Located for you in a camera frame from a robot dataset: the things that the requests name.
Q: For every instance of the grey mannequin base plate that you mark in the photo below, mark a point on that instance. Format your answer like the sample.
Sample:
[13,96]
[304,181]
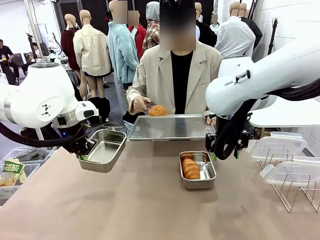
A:
[112,125]

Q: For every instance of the black camera tripod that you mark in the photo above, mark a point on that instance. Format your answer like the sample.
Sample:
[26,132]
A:
[31,46]

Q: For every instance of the mannequin in black jacket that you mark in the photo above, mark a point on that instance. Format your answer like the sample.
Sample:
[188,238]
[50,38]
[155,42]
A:
[256,30]
[206,32]

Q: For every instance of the black tongs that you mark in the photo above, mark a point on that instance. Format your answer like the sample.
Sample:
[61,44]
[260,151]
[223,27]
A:
[150,104]

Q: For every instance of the seated person in dark clothes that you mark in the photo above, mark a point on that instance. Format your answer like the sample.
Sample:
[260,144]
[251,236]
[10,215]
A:
[33,53]

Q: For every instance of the mannequin in blue fleece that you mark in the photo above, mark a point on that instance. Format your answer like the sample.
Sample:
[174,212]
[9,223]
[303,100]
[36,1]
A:
[122,55]

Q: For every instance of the clear plastic storage bin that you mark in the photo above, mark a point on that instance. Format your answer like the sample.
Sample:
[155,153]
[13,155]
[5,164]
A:
[32,171]
[30,153]

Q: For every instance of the mannequin in beige jacket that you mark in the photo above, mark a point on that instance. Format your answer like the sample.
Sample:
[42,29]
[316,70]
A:
[91,50]

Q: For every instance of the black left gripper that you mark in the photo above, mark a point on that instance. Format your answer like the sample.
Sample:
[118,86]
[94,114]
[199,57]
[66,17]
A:
[82,146]

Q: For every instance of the perforated steel baking tray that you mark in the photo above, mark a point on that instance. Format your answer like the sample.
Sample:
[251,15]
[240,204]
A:
[170,127]

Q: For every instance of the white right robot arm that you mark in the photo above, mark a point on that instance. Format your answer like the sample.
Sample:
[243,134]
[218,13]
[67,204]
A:
[275,72]

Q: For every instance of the person's left hand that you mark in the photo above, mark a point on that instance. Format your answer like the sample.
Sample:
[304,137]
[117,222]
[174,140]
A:
[210,120]

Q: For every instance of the person's right forearm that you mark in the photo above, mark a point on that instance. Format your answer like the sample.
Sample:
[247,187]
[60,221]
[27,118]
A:
[133,93]

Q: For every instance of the seated person in black shirt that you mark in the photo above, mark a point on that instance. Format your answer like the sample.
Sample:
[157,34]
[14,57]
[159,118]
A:
[6,53]

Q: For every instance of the steel container with one croissant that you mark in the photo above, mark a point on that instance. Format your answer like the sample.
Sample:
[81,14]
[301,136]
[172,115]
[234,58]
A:
[107,147]

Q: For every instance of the mannequin in dark red top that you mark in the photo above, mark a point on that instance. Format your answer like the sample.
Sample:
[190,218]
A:
[68,47]

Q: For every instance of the clear plastic snap lid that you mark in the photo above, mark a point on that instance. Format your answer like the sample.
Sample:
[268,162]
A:
[290,172]
[277,147]

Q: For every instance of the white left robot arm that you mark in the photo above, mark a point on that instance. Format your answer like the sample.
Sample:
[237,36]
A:
[37,95]

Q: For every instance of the person's left forearm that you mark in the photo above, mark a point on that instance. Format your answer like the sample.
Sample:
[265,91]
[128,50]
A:
[207,113]

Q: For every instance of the black jacket on chair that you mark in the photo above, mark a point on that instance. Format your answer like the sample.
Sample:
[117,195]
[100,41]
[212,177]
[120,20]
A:
[77,92]

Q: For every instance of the black cloth pile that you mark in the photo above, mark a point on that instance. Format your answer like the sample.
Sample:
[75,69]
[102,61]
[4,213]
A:
[130,117]

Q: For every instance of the person in beige blazer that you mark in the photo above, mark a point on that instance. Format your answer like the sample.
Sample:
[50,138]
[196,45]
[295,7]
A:
[155,75]

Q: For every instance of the black light stand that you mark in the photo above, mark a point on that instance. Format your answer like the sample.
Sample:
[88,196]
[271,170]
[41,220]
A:
[273,35]

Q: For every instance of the person's right hand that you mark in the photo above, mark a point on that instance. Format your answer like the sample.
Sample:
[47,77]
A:
[138,105]

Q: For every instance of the mannequin in red jacket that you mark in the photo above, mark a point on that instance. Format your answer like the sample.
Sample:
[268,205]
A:
[140,37]

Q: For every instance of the golden croissant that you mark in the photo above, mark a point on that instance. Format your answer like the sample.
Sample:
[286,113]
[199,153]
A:
[192,172]
[188,161]
[157,111]

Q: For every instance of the steel container with two croissants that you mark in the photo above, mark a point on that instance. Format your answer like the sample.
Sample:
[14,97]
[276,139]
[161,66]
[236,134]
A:
[197,184]

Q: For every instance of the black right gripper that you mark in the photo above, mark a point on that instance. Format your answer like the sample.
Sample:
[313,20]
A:
[219,126]

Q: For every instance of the mannequin in white jacket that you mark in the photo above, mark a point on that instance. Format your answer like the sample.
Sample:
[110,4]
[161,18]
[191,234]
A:
[232,37]

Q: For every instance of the mannequin in plaid hooded shirt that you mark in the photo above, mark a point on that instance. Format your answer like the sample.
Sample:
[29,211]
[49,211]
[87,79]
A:
[151,35]

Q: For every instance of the green snack bag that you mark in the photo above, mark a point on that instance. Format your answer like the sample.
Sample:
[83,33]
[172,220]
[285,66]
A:
[12,168]

